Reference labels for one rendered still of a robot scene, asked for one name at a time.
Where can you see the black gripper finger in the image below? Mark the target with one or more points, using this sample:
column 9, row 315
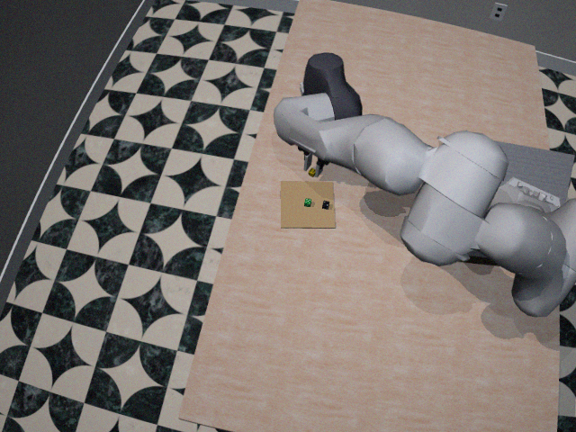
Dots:
column 307, row 159
column 319, row 167

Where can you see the tan square mat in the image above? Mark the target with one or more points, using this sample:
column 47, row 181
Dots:
column 294, row 215

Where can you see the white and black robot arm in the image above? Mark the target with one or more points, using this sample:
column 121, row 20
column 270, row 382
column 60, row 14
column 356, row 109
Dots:
column 467, row 168

